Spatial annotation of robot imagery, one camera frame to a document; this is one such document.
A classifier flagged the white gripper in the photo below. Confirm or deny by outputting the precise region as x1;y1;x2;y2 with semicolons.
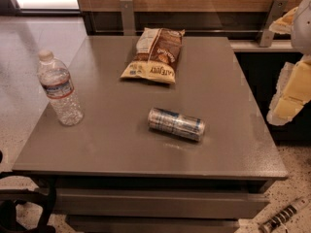
266;0;311;126

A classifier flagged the silver blue redbull can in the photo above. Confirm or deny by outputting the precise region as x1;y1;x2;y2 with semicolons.
148;108;205;142

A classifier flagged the brown yellow chip bag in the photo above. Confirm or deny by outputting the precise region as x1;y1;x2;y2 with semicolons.
121;28;185;83

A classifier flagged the grey table with drawers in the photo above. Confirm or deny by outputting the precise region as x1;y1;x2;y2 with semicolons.
14;36;288;233

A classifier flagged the striped tube on floor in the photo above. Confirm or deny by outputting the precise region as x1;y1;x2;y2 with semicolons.
259;197;309;233

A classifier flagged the clear plastic water bottle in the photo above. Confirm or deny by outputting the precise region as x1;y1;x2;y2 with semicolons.
37;50;84;126

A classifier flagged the black chair base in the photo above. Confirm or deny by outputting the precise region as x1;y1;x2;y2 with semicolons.
0;178;56;233

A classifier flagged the right metal wall bracket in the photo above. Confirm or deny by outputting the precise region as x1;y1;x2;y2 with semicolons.
258;0;288;48

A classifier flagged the metal wall bracket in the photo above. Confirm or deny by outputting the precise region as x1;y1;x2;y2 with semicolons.
120;0;136;36
258;0;288;48

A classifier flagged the left metal wall bracket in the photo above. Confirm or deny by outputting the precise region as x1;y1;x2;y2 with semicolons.
120;0;136;36

